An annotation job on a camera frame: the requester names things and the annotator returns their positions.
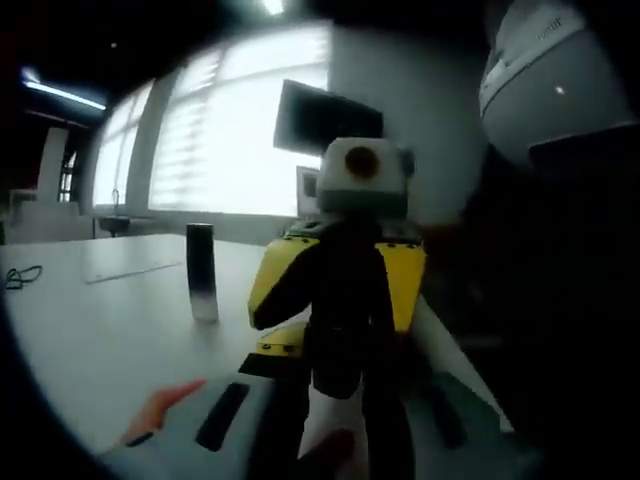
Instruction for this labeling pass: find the tall gradient cosmetic bottle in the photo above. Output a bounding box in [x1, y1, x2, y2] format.
[186, 223, 220, 321]

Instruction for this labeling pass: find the window with white blinds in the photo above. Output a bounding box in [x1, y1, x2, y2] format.
[92, 24, 334, 219]

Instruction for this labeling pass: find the black power cable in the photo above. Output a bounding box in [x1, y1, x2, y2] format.
[4, 264, 44, 291]

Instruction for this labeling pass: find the metal sink with faucet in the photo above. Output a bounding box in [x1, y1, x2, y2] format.
[94, 189, 151, 236]

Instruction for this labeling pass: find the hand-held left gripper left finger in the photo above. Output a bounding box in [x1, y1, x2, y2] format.
[99, 329, 308, 480]

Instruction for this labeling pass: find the open laptop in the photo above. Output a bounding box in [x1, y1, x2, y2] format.
[295, 165, 321, 216]

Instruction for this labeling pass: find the white table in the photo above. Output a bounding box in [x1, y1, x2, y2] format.
[0, 232, 516, 456]

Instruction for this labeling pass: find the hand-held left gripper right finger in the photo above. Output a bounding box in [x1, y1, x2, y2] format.
[360, 332, 506, 480]

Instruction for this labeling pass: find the person's left hand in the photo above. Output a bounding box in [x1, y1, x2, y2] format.
[122, 378, 357, 480]

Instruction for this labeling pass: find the black wall monitor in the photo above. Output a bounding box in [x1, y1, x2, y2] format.
[273, 78, 385, 156]

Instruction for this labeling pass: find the long ceiling light strip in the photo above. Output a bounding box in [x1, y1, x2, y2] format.
[22, 69, 107, 111]

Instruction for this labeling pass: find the white worn device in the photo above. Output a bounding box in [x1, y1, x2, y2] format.
[478, 0, 640, 169]

